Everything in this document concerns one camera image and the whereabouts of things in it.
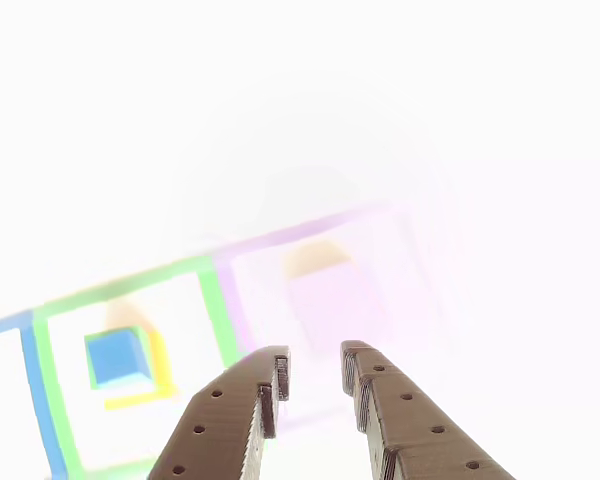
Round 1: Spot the orange block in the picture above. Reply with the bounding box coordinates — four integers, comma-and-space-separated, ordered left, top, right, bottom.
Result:
104, 329, 175, 412

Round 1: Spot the green square frame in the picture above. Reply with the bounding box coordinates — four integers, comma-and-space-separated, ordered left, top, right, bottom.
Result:
32, 254, 242, 480

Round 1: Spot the purple square frame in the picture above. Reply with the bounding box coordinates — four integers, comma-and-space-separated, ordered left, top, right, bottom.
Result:
212, 199, 431, 436

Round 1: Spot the blue square frame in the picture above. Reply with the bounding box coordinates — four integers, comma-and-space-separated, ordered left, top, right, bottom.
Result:
0, 309, 70, 480

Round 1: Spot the small blue cube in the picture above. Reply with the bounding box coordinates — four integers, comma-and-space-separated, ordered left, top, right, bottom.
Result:
83, 327, 154, 389

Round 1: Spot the green cube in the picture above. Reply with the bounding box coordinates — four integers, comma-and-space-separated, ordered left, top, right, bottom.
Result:
86, 324, 157, 393

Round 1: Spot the large purple block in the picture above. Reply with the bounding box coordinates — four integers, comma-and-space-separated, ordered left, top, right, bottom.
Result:
282, 259, 396, 361

